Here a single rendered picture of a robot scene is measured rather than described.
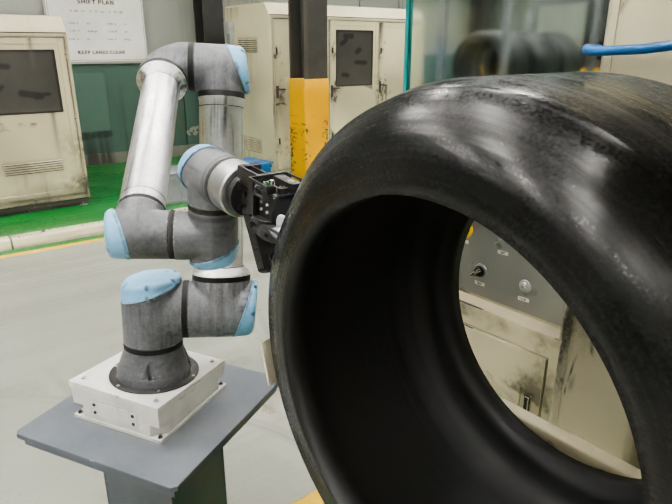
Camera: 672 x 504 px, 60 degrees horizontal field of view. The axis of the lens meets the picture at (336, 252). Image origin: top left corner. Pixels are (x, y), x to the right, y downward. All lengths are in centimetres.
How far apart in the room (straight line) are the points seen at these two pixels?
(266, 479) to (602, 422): 157
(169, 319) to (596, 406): 99
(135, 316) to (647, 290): 128
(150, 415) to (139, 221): 60
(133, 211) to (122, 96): 765
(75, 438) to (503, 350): 108
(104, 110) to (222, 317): 730
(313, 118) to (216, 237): 552
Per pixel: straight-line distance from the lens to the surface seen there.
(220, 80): 148
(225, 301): 148
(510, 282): 148
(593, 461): 98
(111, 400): 159
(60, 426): 170
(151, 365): 156
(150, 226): 107
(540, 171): 42
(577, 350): 94
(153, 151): 122
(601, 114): 46
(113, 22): 867
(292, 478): 232
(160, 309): 150
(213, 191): 96
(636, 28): 84
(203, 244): 106
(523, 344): 146
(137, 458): 152
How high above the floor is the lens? 151
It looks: 19 degrees down
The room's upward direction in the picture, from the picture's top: straight up
